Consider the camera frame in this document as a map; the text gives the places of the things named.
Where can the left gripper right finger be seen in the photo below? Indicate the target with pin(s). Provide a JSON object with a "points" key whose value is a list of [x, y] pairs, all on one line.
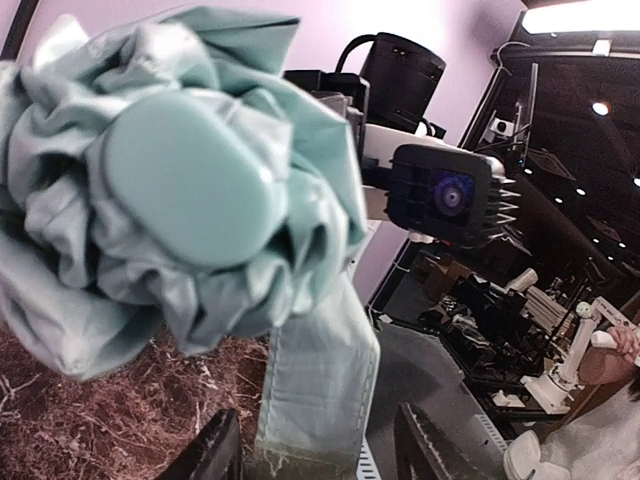
{"points": [[424, 452]]}

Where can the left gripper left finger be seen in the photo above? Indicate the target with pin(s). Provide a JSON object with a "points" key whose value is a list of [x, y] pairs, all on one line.
{"points": [[215, 453]]}

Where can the mint green folding umbrella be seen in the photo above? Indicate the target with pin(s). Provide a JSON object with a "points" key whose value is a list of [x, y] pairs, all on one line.
{"points": [[165, 173]]}

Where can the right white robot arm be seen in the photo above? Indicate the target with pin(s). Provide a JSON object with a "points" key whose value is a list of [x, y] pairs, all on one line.
{"points": [[394, 86]]}

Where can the white slotted cable duct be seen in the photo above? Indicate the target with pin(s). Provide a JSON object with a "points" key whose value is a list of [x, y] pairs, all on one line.
{"points": [[366, 465]]}

